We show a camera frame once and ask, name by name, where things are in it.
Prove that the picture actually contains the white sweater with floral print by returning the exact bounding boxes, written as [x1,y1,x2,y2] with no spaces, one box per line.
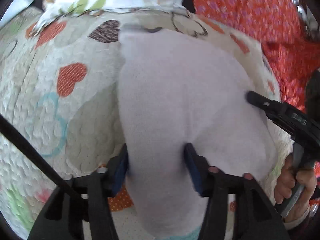
[117,27,279,240]

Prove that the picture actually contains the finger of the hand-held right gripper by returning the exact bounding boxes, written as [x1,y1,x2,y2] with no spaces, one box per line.
[246,91,285,120]

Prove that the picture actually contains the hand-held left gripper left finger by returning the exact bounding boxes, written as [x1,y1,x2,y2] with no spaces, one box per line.
[27,144,129,240]

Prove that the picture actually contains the person's right hand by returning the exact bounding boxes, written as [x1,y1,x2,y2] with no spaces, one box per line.
[274,154,318,223]

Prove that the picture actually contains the orange floral cloth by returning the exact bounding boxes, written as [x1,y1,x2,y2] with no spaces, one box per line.
[191,0,320,113]

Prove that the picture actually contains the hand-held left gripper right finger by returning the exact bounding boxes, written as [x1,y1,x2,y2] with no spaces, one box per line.
[184,142,290,240]

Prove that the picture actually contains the quilted bedspread with hearts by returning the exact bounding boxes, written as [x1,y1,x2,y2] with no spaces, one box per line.
[0,6,300,240]

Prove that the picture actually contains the black cable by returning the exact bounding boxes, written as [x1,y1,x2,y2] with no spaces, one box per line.
[0,115,80,200]

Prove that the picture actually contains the person's right forearm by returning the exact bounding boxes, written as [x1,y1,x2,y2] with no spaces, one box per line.
[284,200,320,232]

